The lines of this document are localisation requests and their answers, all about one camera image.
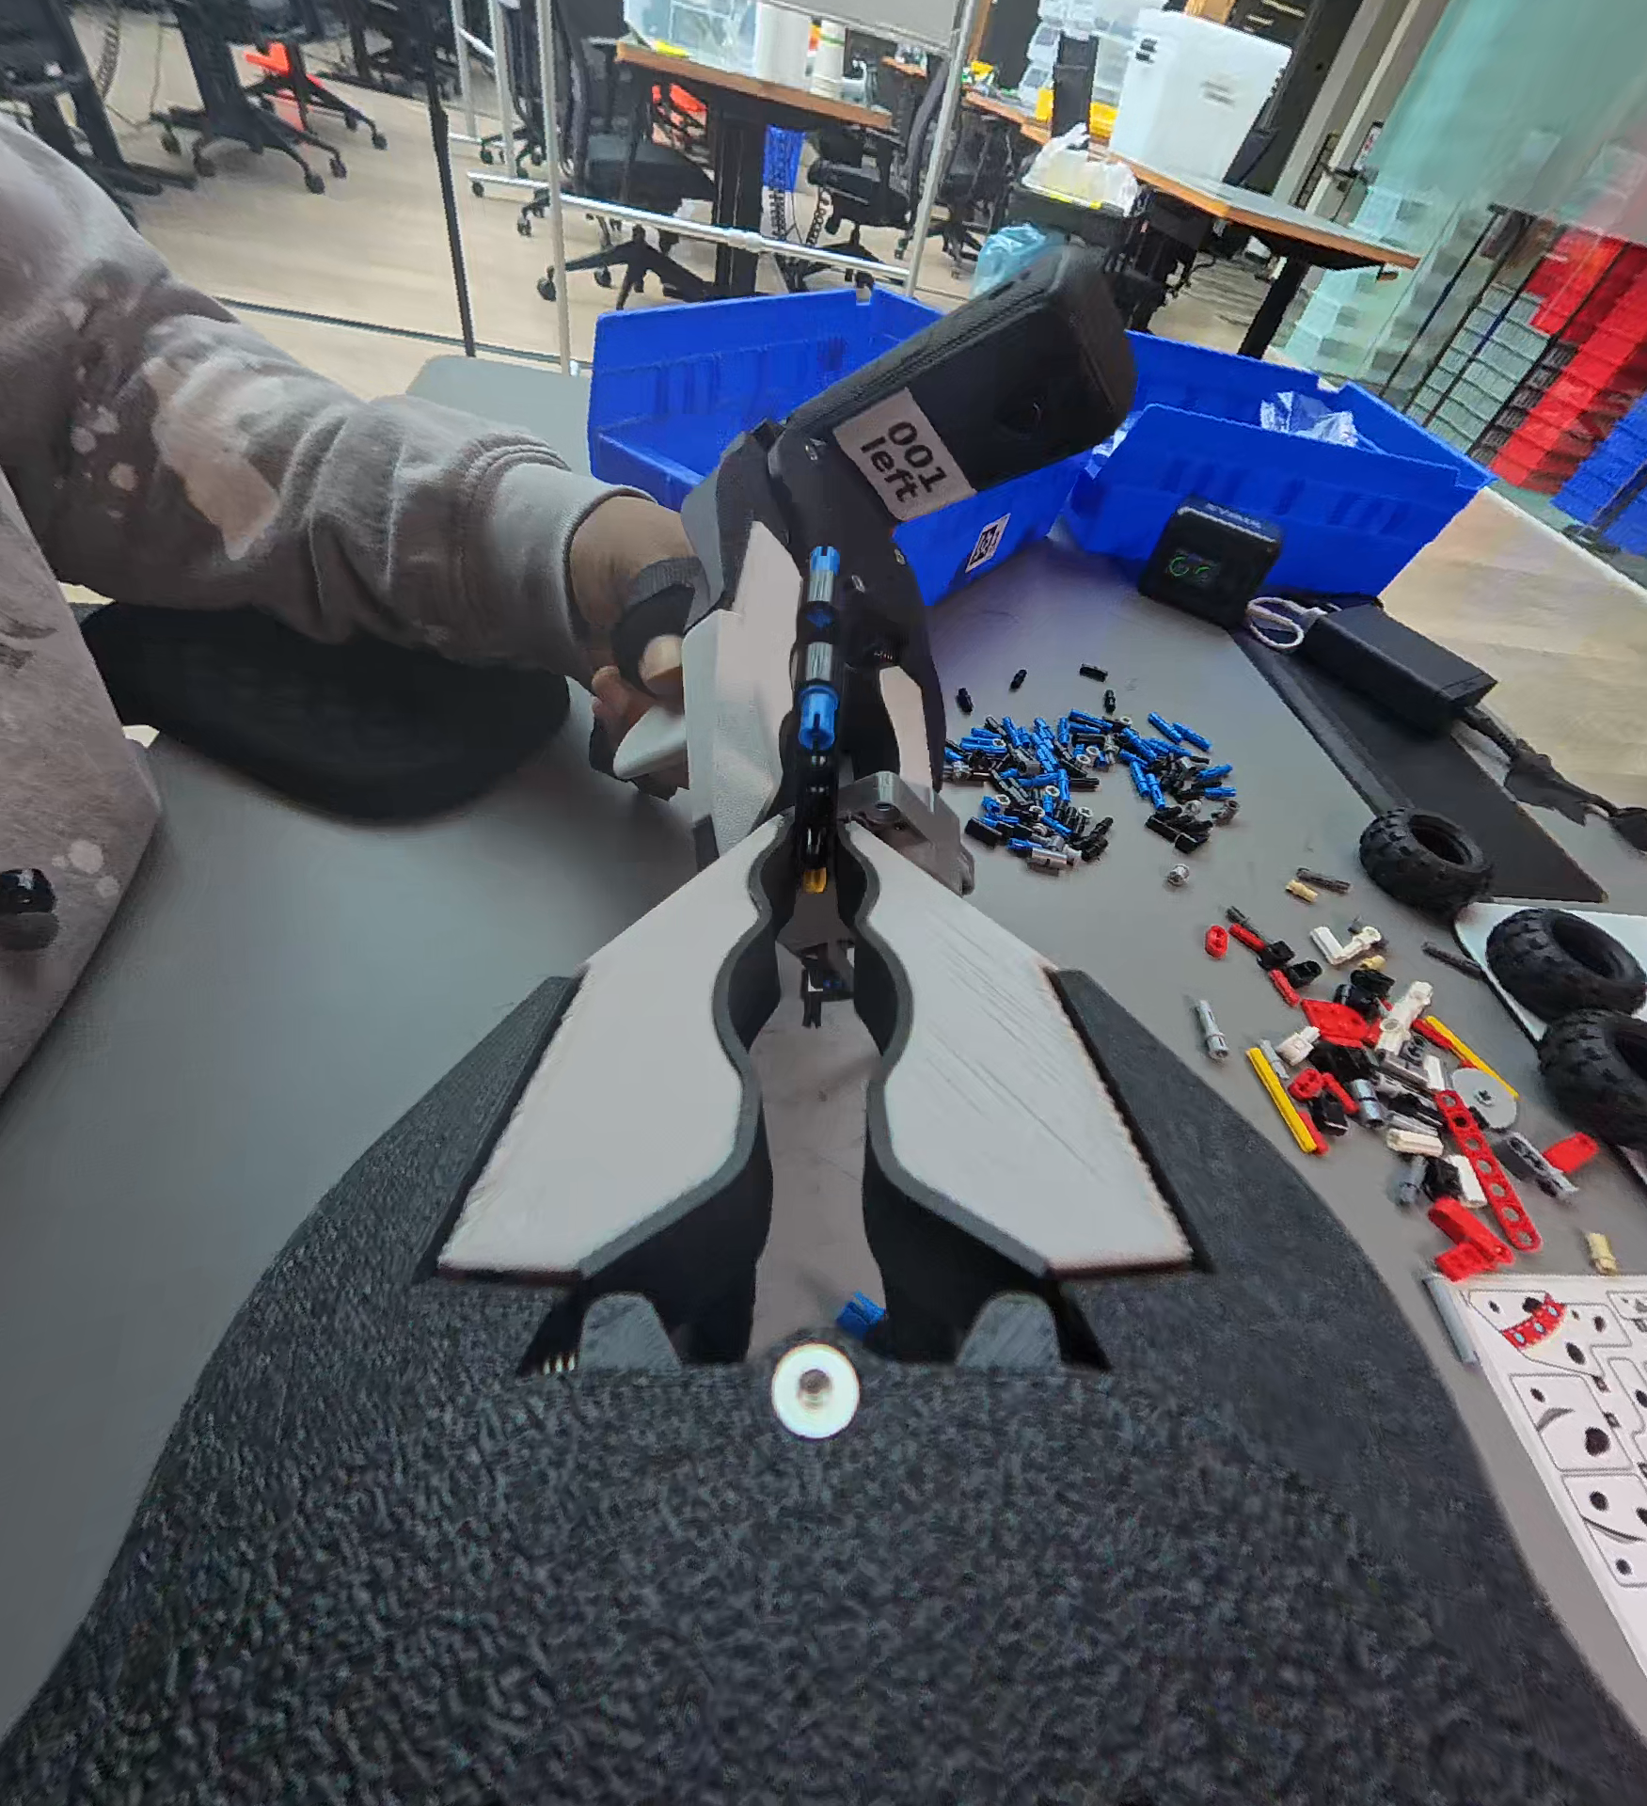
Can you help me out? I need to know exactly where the white sticker sheet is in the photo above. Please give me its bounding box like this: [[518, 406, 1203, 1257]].
[[1436, 1278, 1647, 1766]]

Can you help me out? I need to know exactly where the person's grey patterned sweatshirt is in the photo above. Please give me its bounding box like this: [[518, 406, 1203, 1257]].
[[0, 42, 246, 1208]]

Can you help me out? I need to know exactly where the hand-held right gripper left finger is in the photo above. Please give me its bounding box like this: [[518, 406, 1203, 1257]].
[[439, 815, 785, 1283]]

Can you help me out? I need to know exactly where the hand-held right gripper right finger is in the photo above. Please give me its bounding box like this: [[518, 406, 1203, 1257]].
[[829, 817, 1196, 1283]]

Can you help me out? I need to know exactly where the black floor pole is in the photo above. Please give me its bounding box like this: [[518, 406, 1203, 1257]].
[[419, 0, 481, 358]]

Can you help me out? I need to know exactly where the black power cable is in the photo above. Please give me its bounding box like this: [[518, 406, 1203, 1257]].
[[1465, 707, 1647, 854]]

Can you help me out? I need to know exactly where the small black electronic device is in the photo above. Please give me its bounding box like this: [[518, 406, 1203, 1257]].
[[1137, 501, 1282, 629]]

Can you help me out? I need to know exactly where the blue plastic bin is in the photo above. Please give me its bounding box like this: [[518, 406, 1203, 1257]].
[[1062, 330, 1494, 600], [586, 289, 1091, 609]]

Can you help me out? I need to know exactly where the pile of red white pieces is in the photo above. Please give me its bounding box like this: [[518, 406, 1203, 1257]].
[[1161, 866, 1614, 1286]]

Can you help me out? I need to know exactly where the grey desk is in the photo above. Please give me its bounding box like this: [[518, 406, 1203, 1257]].
[[0, 351, 1647, 1806]]

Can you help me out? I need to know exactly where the clear plastic bag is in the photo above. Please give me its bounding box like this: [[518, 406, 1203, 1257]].
[[1252, 390, 1373, 452]]

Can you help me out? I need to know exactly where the black grey building block assembly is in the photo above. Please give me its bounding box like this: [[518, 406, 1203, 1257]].
[[779, 543, 973, 1031]]

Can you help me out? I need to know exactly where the shelf of red blue bins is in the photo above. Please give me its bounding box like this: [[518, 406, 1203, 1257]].
[[1387, 213, 1647, 567]]

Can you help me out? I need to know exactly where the pile of blue black pins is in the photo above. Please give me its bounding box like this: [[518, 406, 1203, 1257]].
[[937, 657, 1248, 878]]

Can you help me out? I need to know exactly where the person's left forearm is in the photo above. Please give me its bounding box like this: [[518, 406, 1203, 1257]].
[[53, 304, 656, 681]]

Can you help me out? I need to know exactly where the white storage box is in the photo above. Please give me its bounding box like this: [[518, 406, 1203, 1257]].
[[1113, 5, 1292, 179]]

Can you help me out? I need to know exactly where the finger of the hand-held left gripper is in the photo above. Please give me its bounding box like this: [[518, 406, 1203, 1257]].
[[686, 452, 806, 868], [886, 559, 950, 804]]

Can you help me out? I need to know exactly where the black toy tyre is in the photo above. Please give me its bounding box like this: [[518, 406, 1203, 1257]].
[[1358, 807, 1491, 916], [1486, 908, 1647, 1023], [1539, 1011, 1647, 1157]]

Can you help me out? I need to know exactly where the person's left hand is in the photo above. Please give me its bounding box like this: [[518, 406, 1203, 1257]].
[[566, 494, 698, 735]]

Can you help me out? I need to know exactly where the wooden top office desk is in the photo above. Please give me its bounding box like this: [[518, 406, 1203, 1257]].
[[965, 84, 1424, 362], [611, 42, 908, 292]]

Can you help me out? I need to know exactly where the black power adapter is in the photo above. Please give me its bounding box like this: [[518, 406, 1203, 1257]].
[[1295, 600, 1499, 735]]

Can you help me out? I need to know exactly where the black desk mat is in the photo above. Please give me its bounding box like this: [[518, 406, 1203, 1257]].
[[1232, 621, 1607, 904]]

